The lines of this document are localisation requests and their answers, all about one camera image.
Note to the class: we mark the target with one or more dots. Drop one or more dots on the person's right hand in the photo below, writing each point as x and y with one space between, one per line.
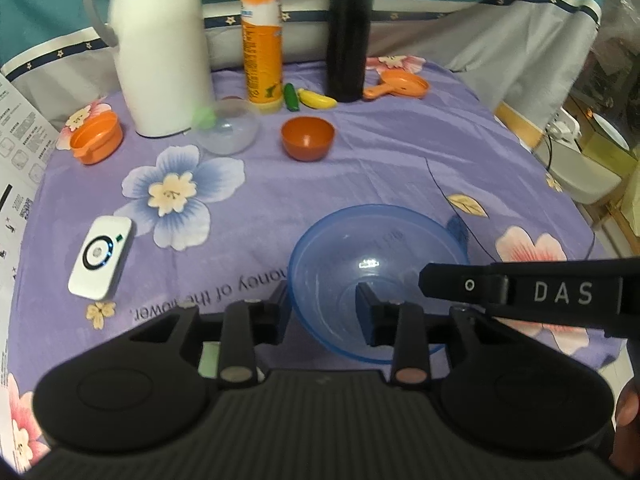
629 410

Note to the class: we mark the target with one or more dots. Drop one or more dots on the toy banana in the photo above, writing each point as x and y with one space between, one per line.
317 100

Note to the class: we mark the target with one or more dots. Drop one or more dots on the white rectangular device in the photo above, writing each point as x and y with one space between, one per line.
100 260

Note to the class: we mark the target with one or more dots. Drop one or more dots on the blue translucent bowl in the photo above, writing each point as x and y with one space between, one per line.
340 240

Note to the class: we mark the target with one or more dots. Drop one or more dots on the yellow detergent bottle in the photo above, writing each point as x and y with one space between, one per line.
262 50

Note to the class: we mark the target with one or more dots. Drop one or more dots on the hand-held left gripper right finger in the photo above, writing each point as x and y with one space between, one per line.
369 315

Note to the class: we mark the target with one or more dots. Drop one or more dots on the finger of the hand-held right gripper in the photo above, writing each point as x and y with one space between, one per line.
500 290

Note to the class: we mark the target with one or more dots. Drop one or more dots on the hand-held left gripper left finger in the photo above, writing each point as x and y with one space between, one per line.
237 335

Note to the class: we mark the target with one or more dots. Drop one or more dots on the yellow-green box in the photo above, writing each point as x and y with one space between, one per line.
612 155

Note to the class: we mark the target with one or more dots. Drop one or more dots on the white power strip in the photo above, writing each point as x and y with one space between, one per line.
565 127

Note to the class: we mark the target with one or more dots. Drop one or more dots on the purple floral tablecloth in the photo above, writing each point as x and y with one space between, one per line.
300 185

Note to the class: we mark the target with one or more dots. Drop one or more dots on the clear plastic bowl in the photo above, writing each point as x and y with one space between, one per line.
235 130

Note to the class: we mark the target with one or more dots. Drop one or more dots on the white printed instruction sheet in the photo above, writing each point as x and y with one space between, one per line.
25 140

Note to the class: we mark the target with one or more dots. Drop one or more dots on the green small toy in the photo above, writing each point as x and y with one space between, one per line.
204 116

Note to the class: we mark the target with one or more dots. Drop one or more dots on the toy cucumber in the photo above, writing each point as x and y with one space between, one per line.
291 97

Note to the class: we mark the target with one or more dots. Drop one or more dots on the black vacuum flask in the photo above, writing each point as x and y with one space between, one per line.
347 35

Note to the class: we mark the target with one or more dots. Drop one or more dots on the orange toy frying pan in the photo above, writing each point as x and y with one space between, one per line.
405 85

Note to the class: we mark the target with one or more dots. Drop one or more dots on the brown small bowl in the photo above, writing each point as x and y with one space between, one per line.
307 140

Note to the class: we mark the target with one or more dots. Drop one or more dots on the white plastic box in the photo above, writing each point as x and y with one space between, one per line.
580 175

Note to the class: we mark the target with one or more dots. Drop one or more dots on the teal and grey curtain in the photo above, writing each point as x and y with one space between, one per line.
475 10

